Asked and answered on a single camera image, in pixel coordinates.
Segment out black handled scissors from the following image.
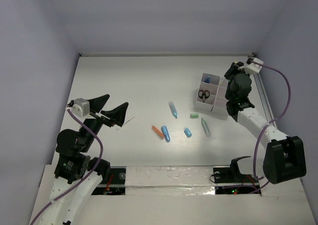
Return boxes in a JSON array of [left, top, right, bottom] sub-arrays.
[[198, 90, 210, 103]]

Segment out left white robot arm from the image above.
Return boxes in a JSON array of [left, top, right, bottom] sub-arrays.
[[30, 94, 129, 225]]

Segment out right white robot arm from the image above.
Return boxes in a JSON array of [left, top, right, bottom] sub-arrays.
[[224, 58, 307, 184]]

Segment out white marker pen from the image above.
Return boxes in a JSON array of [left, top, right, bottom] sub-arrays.
[[116, 115, 136, 131]]

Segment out white divided organizer box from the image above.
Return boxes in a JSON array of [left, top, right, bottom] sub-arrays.
[[194, 73, 228, 118]]

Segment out orange highlighter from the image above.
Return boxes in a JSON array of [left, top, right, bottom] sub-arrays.
[[152, 126, 164, 140]]

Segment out large blue highlighter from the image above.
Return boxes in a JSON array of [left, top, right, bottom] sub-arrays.
[[161, 126, 170, 143]]

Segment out blue marker upright tip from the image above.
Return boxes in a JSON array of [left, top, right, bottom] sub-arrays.
[[168, 101, 178, 119]]

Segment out green eraser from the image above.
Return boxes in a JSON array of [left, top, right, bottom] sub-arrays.
[[190, 113, 199, 119]]

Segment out grey green tipped marker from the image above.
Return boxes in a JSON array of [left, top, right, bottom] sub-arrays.
[[201, 118, 211, 138]]

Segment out short blue eraser cap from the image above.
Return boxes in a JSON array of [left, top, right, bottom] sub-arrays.
[[184, 128, 192, 138]]

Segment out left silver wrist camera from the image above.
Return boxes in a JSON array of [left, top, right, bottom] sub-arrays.
[[67, 98, 90, 118]]

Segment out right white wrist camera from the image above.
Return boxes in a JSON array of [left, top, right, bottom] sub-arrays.
[[238, 58, 264, 75]]

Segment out aluminium side rail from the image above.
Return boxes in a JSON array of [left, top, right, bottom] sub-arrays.
[[249, 72, 274, 121]]

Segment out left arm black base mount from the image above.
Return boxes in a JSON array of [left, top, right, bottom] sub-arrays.
[[92, 166, 126, 196]]

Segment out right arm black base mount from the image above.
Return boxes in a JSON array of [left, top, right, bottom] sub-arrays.
[[209, 156, 261, 195]]

